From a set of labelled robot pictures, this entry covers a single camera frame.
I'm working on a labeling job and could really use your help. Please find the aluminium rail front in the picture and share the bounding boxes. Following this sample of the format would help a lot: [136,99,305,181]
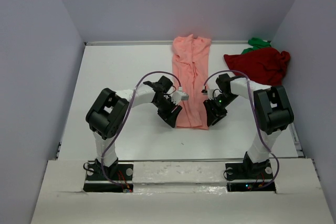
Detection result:
[119,158,243,163]

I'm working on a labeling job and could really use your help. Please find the pink t shirt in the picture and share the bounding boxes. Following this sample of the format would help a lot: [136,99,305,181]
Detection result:
[172,35,212,130]

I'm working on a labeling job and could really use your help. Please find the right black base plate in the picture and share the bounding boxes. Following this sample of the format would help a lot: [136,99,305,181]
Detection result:
[223,162,276,193]

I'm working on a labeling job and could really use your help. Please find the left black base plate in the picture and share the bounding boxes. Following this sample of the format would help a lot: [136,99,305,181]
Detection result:
[83,162,134,193]

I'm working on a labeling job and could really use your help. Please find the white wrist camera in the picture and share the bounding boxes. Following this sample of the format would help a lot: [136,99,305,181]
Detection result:
[171,90,189,105]
[202,87,217,100]

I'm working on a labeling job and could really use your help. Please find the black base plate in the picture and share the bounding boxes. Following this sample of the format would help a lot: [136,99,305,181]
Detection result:
[223,162,276,193]
[83,162,134,193]

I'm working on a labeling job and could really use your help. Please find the aluminium rail back edge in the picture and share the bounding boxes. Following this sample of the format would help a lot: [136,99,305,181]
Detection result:
[84,40,248,46]

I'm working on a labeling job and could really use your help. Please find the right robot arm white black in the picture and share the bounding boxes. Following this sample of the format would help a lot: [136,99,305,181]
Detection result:
[202,71,294,182]

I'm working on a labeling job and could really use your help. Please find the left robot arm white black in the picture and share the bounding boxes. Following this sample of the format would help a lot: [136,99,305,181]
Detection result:
[84,76,188,184]

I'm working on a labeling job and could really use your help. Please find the red t shirt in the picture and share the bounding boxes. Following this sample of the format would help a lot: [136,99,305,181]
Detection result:
[224,47,290,86]

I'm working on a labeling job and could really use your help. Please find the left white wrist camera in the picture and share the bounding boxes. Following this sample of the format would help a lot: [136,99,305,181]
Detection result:
[171,90,189,105]

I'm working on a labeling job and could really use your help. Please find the green t shirt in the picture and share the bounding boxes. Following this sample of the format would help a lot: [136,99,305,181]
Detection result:
[241,37,271,55]

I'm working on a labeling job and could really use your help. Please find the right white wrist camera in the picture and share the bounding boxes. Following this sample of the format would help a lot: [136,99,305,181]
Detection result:
[202,87,217,100]

